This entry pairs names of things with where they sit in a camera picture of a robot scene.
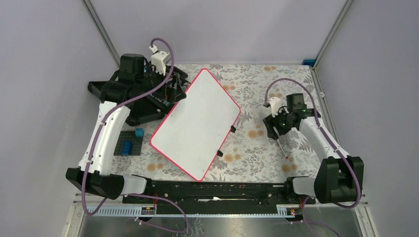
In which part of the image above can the black building block plate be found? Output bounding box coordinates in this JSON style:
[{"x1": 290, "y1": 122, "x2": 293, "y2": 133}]
[{"x1": 114, "y1": 131, "x2": 144, "y2": 156}]

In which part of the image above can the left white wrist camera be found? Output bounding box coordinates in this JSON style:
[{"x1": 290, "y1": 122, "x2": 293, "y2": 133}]
[{"x1": 149, "y1": 45, "x2": 171, "y2": 76}]

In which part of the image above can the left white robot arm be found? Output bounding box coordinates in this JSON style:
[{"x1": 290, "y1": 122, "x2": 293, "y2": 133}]
[{"x1": 66, "y1": 51, "x2": 188, "y2": 203}]

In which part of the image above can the pink-framed whiteboard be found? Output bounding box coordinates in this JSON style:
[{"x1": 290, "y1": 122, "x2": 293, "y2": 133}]
[{"x1": 149, "y1": 68, "x2": 241, "y2": 181}]

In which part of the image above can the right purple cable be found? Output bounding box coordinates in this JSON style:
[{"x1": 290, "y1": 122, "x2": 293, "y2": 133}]
[{"x1": 265, "y1": 78, "x2": 362, "y2": 209}]

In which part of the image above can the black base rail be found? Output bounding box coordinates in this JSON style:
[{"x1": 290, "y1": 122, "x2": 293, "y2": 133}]
[{"x1": 123, "y1": 180, "x2": 306, "y2": 215}]

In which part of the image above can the light blue building block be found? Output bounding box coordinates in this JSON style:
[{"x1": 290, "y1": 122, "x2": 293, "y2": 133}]
[{"x1": 134, "y1": 128, "x2": 144, "y2": 137}]

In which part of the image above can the black poker chip case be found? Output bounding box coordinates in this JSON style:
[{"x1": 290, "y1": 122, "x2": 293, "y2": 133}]
[{"x1": 87, "y1": 67, "x2": 190, "y2": 126}]

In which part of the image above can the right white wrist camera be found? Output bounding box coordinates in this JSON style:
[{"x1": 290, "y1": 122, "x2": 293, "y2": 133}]
[{"x1": 263, "y1": 97, "x2": 282, "y2": 117}]

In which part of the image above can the blue corner bracket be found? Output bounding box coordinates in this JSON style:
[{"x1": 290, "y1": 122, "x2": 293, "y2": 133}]
[{"x1": 302, "y1": 59, "x2": 316, "y2": 67}]

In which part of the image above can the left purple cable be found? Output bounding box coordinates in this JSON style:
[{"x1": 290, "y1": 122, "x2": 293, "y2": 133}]
[{"x1": 81, "y1": 38, "x2": 175, "y2": 217}]

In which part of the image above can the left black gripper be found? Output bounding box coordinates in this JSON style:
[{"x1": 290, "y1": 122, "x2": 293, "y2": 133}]
[{"x1": 135, "y1": 63, "x2": 186, "y2": 103}]

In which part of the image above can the red whiteboard marker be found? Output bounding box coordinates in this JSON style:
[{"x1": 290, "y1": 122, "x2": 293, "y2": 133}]
[{"x1": 274, "y1": 128, "x2": 289, "y2": 159}]

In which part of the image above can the purple cable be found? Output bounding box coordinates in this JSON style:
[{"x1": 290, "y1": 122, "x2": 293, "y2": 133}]
[
  {"x1": 265, "y1": 78, "x2": 362, "y2": 209},
  {"x1": 81, "y1": 38, "x2": 175, "y2": 217}
]

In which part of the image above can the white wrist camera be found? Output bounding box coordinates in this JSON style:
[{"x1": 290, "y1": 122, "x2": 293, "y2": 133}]
[
  {"x1": 263, "y1": 97, "x2": 282, "y2": 117},
  {"x1": 149, "y1": 45, "x2": 171, "y2": 76}
]

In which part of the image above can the white cable duct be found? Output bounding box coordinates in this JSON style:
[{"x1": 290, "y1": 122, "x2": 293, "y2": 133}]
[{"x1": 85, "y1": 205, "x2": 157, "y2": 217}]

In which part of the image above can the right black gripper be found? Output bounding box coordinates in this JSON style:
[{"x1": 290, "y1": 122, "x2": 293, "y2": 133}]
[{"x1": 262, "y1": 106, "x2": 294, "y2": 141}]

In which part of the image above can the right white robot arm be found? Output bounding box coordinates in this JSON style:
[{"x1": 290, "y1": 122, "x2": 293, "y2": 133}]
[{"x1": 263, "y1": 93, "x2": 364, "y2": 204}]

